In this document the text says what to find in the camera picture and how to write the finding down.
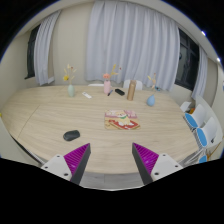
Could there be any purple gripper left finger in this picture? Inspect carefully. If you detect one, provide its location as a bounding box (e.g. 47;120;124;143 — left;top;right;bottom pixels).
40;142;92;186

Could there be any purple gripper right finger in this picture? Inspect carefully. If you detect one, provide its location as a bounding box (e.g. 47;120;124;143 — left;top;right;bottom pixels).
131;142;184;186

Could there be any black computer mouse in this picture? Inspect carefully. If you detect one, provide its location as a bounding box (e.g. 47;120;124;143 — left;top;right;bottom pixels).
63;130;80;141

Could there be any blue white chair lowest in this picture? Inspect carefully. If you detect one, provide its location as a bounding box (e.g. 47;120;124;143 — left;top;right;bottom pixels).
198;155;208;164

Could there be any blue vase with flowers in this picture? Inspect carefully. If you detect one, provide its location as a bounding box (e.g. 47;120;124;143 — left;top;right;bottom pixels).
147;73;156;106

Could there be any blue white chair near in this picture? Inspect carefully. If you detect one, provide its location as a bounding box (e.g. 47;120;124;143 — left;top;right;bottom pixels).
184;104;206;129

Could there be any blue white chair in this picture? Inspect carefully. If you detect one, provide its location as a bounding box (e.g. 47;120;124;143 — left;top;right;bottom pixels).
184;104;206;129
196;117;217;148

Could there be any white chair far right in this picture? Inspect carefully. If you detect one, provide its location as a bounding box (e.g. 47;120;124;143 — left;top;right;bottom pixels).
180;101;191;112

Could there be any white remote control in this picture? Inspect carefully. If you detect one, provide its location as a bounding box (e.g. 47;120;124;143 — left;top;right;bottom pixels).
82;92;92;99

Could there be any blue white chair middle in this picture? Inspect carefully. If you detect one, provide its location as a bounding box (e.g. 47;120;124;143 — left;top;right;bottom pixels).
196;117;217;148

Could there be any brown cylindrical bottle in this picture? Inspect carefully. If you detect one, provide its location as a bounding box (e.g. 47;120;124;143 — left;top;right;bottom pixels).
127;80;137;101

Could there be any black case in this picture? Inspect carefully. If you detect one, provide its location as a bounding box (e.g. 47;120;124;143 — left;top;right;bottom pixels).
115;89;125;96

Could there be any white chair behind table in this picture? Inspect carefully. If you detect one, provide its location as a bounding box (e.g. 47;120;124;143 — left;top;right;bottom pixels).
123;80;143;90

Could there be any pink vase with flowers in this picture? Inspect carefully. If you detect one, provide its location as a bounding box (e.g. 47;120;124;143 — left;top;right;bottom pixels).
103;64;121;94

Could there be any green vase with flowers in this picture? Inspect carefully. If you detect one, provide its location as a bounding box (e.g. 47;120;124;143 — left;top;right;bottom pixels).
63;64;76;97

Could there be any white right curtain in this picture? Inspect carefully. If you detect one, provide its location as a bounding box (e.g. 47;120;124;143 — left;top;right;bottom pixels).
192;47;208;99

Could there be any large white centre curtain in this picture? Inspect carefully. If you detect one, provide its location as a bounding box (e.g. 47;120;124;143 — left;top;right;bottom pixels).
86;0;180;91

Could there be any white left curtain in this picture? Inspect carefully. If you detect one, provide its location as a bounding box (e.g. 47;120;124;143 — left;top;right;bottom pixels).
34;11;60;86

